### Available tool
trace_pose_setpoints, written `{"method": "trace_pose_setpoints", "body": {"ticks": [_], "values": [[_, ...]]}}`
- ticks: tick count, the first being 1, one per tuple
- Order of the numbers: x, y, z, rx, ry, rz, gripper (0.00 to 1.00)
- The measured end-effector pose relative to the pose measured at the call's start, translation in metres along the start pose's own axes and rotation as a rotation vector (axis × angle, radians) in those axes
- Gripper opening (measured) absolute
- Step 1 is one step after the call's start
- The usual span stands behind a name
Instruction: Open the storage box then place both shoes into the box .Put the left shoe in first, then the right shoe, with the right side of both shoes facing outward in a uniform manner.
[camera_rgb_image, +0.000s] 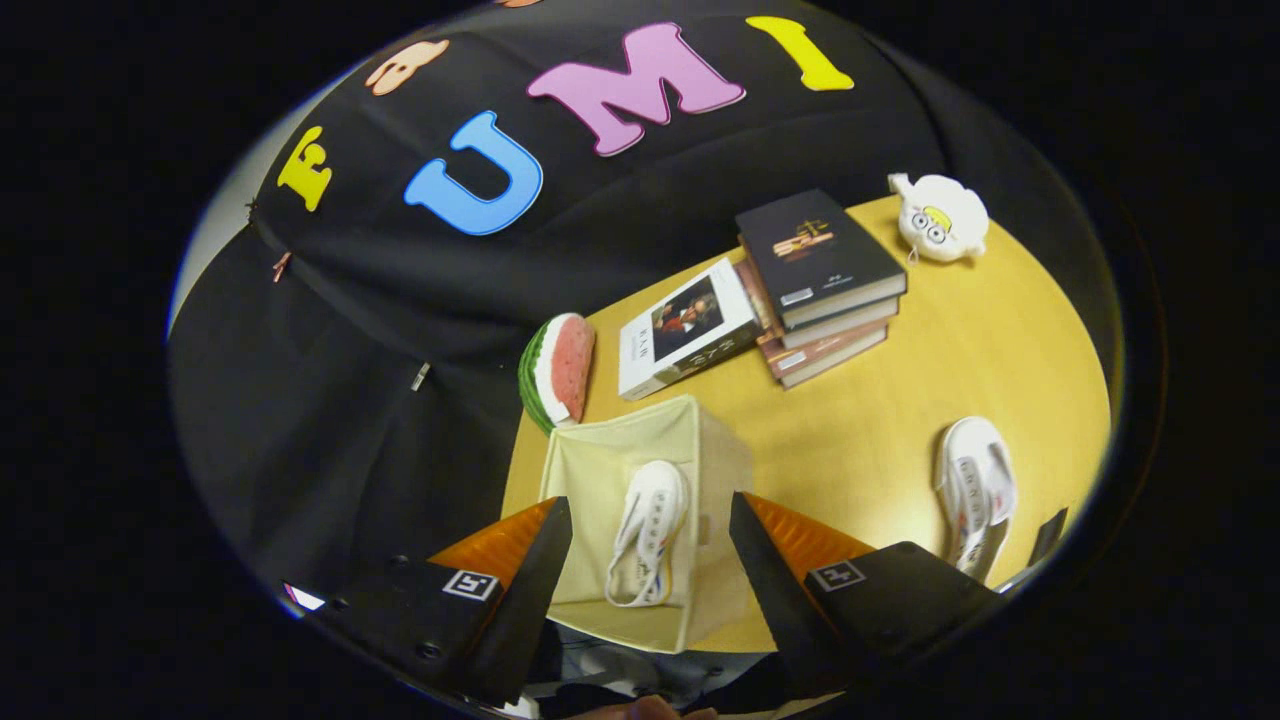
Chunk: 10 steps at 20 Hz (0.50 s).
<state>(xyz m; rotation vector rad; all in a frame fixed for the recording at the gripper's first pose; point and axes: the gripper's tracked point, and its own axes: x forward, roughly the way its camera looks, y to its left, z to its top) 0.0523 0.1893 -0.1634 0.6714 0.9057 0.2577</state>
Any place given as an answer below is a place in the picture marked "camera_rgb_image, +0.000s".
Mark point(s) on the pink clothes peg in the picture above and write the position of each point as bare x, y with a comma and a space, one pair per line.
281, 266

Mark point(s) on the black flat object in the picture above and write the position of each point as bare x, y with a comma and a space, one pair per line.
1048, 537

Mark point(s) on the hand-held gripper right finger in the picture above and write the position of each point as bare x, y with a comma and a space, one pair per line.
770, 600

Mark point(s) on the watermelon slice plush toy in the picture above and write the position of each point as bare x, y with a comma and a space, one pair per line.
565, 370

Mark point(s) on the white plush toy yellow face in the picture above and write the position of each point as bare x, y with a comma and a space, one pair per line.
940, 220

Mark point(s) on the white portrait cover book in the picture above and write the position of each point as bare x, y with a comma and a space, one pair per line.
685, 325

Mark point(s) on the black backdrop cloth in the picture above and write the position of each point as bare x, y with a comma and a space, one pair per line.
400, 330

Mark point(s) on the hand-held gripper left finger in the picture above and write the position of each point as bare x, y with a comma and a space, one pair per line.
530, 600

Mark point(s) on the brown cover book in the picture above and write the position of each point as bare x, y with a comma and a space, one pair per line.
825, 358

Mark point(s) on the silver clip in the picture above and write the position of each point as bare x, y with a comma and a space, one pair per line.
420, 376

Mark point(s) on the black cover book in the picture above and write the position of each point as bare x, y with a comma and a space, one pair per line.
815, 250

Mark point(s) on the white canvas shoe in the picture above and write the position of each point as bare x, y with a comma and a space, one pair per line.
652, 520
975, 490

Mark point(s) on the beige fabric storage box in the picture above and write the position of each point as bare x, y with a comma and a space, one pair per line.
590, 480

